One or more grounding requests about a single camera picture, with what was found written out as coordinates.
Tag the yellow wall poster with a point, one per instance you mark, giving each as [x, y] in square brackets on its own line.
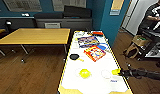
[116, 6]

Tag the small yellow game piece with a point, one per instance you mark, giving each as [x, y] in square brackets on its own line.
[81, 60]

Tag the person in dark shirt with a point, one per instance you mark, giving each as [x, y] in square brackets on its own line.
[152, 16]

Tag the grey sofa bench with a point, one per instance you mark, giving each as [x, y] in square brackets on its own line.
[72, 22]

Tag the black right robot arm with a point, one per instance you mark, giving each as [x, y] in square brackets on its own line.
[146, 74]

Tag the black wheeled cart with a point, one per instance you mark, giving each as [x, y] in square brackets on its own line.
[152, 43]

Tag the colourful snack packets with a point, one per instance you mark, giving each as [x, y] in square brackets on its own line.
[94, 54]

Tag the blue plate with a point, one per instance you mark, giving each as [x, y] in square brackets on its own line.
[102, 48]

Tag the white paper label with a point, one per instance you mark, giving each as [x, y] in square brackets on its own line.
[52, 25]

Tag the black bowl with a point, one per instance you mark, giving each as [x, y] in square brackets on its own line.
[73, 57]

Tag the cardboard box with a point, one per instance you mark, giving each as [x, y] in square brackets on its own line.
[140, 40]

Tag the white air hockey game table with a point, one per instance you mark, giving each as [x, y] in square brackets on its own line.
[96, 85]

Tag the white paper item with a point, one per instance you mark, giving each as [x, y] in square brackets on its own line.
[79, 34]

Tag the brown bag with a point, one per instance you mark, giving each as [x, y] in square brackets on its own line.
[131, 50]

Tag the round black object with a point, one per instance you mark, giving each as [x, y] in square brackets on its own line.
[8, 24]

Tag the long black case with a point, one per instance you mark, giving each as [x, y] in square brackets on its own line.
[77, 12]

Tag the white door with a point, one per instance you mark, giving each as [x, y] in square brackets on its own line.
[132, 15]

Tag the dark sofa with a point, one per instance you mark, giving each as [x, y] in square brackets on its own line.
[19, 24]

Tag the flat red box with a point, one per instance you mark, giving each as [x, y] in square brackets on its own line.
[97, 33]

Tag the white box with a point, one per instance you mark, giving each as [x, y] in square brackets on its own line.
[102, 40]

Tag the wooden table with yellow top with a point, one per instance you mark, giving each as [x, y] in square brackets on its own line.
[0, 32]
[36, 36]

